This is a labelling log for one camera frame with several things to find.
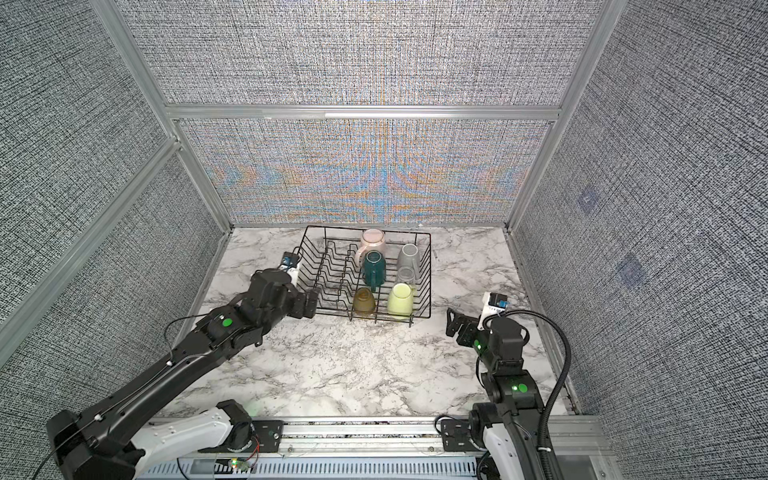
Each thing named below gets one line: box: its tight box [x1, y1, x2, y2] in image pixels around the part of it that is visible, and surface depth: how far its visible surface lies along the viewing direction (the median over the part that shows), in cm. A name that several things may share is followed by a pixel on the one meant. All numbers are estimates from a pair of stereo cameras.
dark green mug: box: [363, 250, 386, 292], surface depth 95 cm
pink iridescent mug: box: [355, 228, 386, 268], surface depth 99 cm
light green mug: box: [388, 282, 413, 317], surface depth 89 cm
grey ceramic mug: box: [397, 243, 421, 272], surface depth 97 cm
